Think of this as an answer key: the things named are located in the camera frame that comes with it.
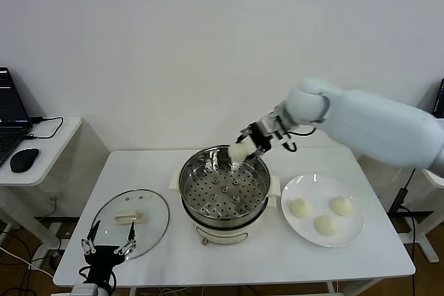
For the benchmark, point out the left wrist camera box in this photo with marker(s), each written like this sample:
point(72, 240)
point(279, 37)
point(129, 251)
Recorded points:
point(85, 289)

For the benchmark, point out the white steamed baozi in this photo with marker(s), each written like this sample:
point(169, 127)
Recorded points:
point(341, 206)
point(301, 208)
point(325, 225)
point(237, 152)

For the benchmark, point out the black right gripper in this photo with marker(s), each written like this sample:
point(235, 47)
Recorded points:
point(263, 134)

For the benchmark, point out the stainless steel steamer basket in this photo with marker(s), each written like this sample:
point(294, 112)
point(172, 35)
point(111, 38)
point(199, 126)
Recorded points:
point(225, 192)

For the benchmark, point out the black laptop with lit screen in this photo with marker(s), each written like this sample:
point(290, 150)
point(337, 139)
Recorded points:
point(440, 102)

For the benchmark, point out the cream electric cooking pot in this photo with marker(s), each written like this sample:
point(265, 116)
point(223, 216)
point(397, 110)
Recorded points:
point(222, 233)

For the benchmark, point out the round white plate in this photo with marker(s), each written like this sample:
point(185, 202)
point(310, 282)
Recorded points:
point(350, 230)

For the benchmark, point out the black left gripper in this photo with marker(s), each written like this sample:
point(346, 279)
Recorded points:
point(102, 258)

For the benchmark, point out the round glass pot lid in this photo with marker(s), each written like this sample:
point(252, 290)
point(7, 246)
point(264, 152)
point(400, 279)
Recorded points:
point(154, 213)

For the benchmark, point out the white side desk with label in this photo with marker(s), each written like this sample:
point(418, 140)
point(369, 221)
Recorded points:
point(425, 244)

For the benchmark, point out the black laptop with dark screen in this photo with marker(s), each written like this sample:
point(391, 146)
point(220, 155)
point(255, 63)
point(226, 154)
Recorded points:
point(10, 109)

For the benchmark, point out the white side desk with mouse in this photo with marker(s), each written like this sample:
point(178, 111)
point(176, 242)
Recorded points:
point(52, 157)

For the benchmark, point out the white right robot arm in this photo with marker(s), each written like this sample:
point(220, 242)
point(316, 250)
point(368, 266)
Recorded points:
point(374, 126)

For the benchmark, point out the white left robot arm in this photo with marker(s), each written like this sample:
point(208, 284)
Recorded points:
point(103, 290)

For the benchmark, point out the black computer mouse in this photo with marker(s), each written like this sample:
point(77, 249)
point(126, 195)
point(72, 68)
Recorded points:
point(24, 160)

